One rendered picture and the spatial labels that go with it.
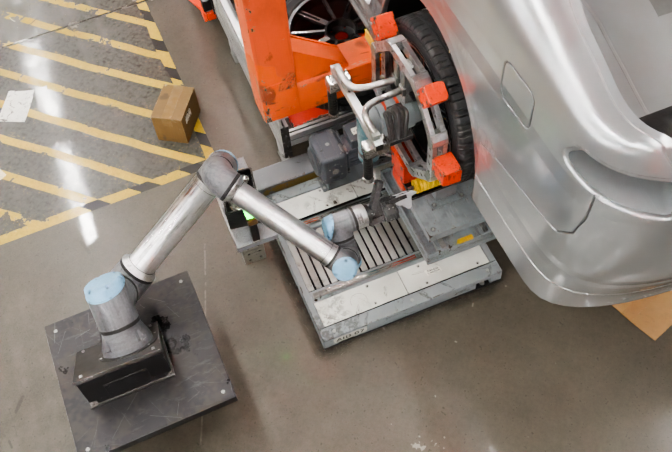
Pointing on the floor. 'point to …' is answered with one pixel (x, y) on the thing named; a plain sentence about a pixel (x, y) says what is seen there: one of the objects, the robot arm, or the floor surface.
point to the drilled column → (254, 254)
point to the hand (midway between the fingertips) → (412, 191)
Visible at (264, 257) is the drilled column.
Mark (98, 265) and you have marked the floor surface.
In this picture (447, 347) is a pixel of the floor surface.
